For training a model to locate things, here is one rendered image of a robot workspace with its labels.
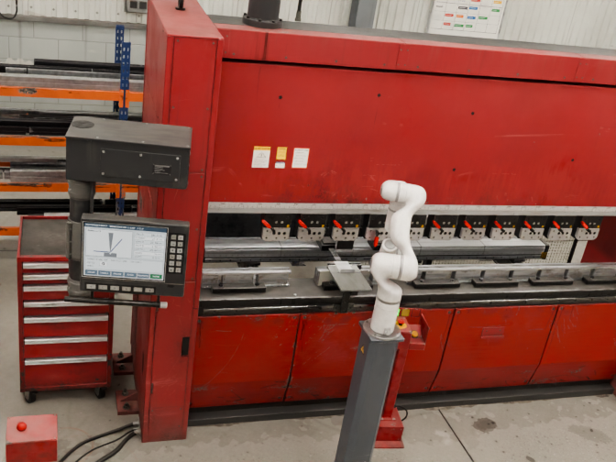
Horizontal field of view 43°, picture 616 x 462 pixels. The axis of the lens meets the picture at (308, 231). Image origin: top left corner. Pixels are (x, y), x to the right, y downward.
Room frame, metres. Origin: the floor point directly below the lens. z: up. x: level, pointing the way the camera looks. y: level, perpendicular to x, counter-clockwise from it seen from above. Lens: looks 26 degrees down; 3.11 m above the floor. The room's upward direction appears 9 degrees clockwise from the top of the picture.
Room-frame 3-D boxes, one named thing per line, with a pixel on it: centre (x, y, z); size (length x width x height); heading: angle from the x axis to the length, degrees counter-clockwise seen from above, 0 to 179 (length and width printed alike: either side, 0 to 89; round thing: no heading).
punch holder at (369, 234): (4.01, -0.38, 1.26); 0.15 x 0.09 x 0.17; 110
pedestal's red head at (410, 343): (3.78, -0.64, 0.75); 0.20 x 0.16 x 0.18; 103
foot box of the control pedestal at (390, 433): (3.75, -0.65, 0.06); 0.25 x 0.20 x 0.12; 13
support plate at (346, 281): (3.81, -0.27, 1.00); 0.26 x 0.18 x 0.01; 20
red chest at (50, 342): (3.77, 1.31, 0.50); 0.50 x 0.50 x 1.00; 20
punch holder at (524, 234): (4.35, -1.32, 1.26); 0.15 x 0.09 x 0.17; 110
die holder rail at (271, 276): (3.76, 0.30, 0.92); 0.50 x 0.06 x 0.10; 110
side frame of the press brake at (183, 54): (3.78, 0.76, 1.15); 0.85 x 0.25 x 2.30; 20
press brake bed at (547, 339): (4.13, -0.84, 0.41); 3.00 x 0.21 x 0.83; 110
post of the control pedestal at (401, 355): (3.78, -0.64, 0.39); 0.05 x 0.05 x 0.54; 13
